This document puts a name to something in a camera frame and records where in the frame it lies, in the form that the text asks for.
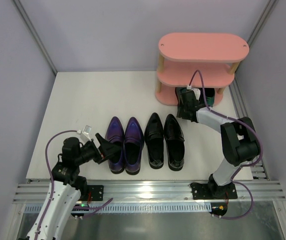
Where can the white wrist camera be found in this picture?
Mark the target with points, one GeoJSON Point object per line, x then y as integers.
{"type": "Point", "coordinates": [196, 91]}
{"type": "Point", "coordinates": [86, 132]}

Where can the left aluminium frame post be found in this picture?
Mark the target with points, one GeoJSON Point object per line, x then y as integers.
{"type": "Point", "coordinates": [34, 34]}

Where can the right aluminium frame post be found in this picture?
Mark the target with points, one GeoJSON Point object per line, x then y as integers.
{"type": "Point", "coordinates": [262, 20]}

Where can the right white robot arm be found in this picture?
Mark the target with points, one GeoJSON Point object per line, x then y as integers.
{"type": "Point", "coordinates": [239, 143]}

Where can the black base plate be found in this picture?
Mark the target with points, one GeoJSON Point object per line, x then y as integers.
{"type": "Point", "coordinates": [92, 193]}
{"type": "Point", "coordinates": [200, 191]}

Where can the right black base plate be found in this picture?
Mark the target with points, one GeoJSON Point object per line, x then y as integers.
{"type": "Point", "coordinates": [200, 191]}

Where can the aluminium frame post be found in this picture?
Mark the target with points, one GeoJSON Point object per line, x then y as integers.
{"type": "Point", "coordinates": [262, 20]}
{"type": "Point", "coordinates": [34, 34]}

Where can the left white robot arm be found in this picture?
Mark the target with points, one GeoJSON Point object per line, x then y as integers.
{"type": "Point", "coordinates": [67, 186]}

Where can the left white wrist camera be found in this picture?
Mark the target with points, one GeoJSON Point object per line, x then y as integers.
{"type": "Point", "coordinates": [86, 132]}

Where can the purple right shoe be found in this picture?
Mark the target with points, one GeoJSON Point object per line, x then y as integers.
{"type": "Point", "coordinates": [133, 146]}

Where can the black glossy shoe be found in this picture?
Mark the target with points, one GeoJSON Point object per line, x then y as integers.
{"type": "Point", "coordinates": [174, 139]}
{"type": "Point", "coordinates": [154, 139]}

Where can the slotted grey cable duct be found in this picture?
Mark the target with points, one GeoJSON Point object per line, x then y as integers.
{"type": "Point", "coordinates": [155, 207]}

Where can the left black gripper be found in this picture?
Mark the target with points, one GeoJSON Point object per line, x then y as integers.
{"type": "Point", "coordinates": [99, 150]}

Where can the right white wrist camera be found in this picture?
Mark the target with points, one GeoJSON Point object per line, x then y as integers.
{"type": "Point", "coordinates": [196, 91]}

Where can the pink three-tier shoe shelf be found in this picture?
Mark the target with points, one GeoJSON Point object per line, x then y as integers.
{"type": "Point", "coordinates": [197, 59]}

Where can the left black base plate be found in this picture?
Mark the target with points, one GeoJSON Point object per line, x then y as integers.
{"type": "Point", "coordinates": [92, 193]}

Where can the green metallic shoe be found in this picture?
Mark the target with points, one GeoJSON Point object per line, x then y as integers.
{"type": "Point", "coordinates": [179, 91]}
{"type": "Point", "coordinates": [209, 95]}

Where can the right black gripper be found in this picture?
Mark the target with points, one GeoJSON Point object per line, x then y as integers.
{"type": "Point", "coordinates": [186, 97]}

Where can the aluminium mounting rail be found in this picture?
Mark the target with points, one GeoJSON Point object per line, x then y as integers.
{"type": "Point", "coordinates": [147, 191]}

